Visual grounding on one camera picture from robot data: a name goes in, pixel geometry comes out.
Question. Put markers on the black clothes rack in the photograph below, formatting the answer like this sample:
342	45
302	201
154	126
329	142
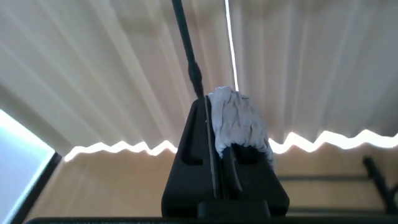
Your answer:
194	71

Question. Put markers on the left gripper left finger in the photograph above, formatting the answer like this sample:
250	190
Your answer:
183	186

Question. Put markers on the pale grey shorts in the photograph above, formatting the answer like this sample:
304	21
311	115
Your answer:
236	118

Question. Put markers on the beige curtain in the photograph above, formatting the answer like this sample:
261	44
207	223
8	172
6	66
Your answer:
93	62

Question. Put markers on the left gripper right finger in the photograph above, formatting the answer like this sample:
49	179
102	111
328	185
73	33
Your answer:
255	183

